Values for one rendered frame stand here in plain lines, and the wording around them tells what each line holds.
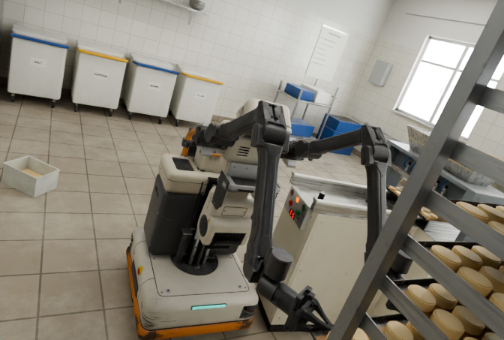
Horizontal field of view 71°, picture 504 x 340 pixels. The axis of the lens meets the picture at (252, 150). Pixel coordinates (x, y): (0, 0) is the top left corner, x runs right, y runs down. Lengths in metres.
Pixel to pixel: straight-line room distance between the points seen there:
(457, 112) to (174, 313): 1.60
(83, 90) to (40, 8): 1.11
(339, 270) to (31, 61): 3.80
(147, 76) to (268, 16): 2.23
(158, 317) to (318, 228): 0.89
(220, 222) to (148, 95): 3.33
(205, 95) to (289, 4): 2.08
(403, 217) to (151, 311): 1.44
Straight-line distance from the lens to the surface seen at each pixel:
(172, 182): 1.83
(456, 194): 2.27
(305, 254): 1.97
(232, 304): 2.02
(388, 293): 0.73
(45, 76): 4.68
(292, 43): 6.20
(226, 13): 5.60
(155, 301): 1.88
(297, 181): 2.07
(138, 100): 4.81
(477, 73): 0.62
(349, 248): 2.09
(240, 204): 1.69
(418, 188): 0.64
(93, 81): 4.68
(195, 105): 5.01
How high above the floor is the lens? 1.58
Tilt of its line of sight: 18 degrees down
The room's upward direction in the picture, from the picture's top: 19 degrees clockwise
